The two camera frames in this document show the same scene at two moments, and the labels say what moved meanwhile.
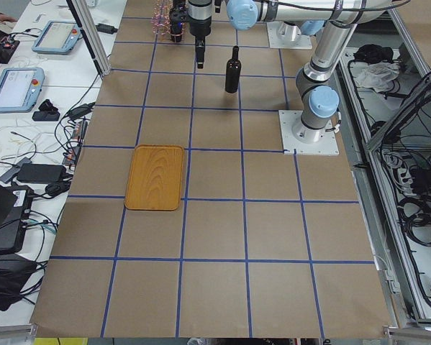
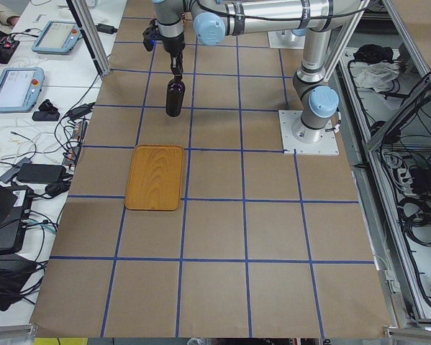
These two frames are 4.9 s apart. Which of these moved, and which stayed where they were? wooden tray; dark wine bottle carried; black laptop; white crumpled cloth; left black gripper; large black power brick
Moved: dark wine bottle carried; left black gripper
Stayed: black laptop; large black power brick; white crumpled cloth; wooden tray
